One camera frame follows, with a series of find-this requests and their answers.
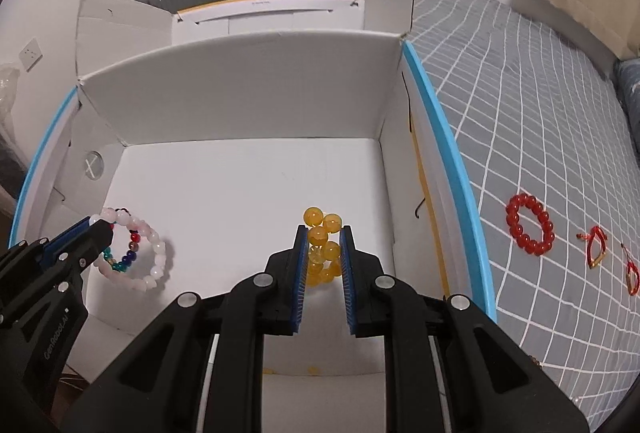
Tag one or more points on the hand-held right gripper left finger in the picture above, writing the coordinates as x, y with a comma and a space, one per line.
300, 278

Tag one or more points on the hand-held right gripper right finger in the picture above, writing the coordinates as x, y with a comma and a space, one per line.
346, 283

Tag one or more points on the grey checked bed sheet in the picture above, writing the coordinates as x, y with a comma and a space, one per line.
525, 113

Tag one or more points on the dark blue pillow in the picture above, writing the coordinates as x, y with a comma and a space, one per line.
629, 98

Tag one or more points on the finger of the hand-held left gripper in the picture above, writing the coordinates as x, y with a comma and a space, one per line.
97, 238
70, 235

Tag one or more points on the white wall socket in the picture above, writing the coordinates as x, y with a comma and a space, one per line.
31, 55

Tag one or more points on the white cardboard box blue edges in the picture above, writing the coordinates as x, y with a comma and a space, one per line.
250, 173

